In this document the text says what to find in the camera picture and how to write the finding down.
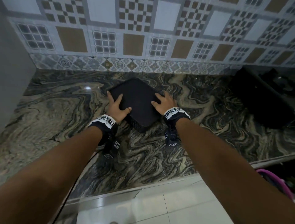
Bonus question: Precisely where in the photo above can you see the person's right hand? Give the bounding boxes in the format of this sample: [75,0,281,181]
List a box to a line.
[151,90,178,116]

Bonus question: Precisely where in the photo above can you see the person's left hand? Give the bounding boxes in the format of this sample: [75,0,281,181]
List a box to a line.
[106,90,132,124]

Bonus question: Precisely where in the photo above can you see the black perforated plastic basket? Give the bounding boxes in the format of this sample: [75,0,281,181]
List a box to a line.
[107,77,165,133]

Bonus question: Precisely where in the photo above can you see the person's right forearm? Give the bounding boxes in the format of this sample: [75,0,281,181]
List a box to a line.
[176,119,295,224]

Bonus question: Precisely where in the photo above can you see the person's left forearm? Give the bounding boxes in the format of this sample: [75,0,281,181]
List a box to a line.
[0,126,103,224]

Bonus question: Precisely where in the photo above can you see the right black marker wristband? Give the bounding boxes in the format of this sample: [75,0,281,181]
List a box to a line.
[163,107,191,130]

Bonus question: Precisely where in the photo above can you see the black marker wristband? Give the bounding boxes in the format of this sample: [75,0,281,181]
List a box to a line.
[88,114,118,135]
[163,107,191,130]

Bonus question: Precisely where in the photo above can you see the left black marker wristband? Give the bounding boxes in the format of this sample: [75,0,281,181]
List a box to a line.
[88,114,118,135]

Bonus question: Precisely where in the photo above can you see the black gas stove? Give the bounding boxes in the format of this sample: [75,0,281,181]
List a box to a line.
[230,66,295,130]

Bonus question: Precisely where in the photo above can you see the pink plastic tub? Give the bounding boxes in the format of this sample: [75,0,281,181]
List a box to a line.
[256,168,293,197]

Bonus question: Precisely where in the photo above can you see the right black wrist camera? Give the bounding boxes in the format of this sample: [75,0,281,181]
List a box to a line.
[164,129,179,148]

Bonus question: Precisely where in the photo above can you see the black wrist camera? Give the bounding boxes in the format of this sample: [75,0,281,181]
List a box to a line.
[164,129,179,148]
[98,131,121,160]

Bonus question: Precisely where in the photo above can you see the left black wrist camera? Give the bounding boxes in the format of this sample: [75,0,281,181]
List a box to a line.
[98,131,121,160]

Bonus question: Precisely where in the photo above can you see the left black camera cable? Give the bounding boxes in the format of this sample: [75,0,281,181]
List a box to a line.
[52,149,103,224]

